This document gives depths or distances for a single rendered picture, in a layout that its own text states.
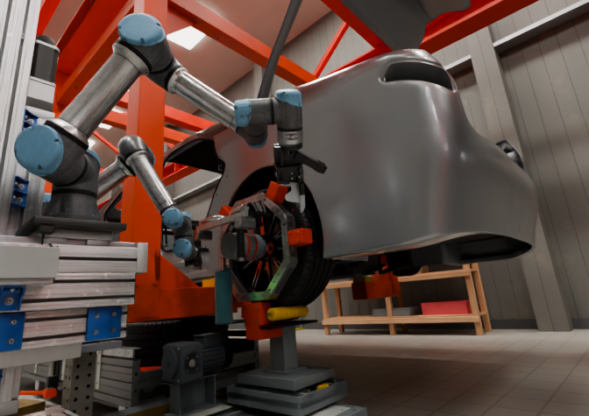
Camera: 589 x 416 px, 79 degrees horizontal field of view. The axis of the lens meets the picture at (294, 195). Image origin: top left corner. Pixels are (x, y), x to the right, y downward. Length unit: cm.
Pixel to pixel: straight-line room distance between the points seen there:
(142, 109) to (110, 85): 118
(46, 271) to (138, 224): 112
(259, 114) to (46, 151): 54
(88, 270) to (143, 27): 69
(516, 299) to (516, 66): 316
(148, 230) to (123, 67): 113
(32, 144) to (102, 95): 21
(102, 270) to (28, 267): 22
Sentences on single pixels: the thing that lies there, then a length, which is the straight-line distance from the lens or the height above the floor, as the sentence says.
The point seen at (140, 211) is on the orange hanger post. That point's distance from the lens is 209.
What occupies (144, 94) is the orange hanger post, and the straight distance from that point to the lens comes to 236.
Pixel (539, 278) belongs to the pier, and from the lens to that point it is 520.
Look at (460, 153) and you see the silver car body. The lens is 161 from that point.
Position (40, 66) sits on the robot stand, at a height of 143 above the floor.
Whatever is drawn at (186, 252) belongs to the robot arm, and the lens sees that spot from 155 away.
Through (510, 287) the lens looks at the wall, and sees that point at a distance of 556.
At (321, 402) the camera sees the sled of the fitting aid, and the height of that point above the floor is 11.
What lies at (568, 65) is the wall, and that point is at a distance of 599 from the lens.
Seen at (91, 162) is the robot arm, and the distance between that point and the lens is 122.
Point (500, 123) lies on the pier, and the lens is 559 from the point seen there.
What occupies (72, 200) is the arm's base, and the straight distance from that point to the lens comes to 117.
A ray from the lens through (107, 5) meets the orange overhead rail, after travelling 363.
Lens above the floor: 57
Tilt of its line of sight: 16 degrees up
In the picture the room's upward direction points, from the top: 4 degrees counter-clockwise
